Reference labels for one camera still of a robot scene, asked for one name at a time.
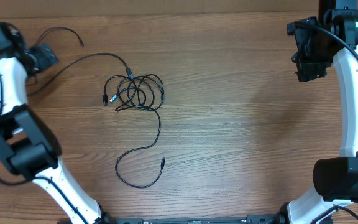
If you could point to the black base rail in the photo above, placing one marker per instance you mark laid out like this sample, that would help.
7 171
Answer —
194 221

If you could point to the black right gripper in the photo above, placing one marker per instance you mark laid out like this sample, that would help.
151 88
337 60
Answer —
309 69

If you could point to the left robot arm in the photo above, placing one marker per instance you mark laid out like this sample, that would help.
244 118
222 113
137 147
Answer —
29 151

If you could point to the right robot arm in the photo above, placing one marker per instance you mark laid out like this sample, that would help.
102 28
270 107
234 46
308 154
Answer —
329 39

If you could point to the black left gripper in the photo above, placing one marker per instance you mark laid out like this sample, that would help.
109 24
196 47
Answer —
44 61

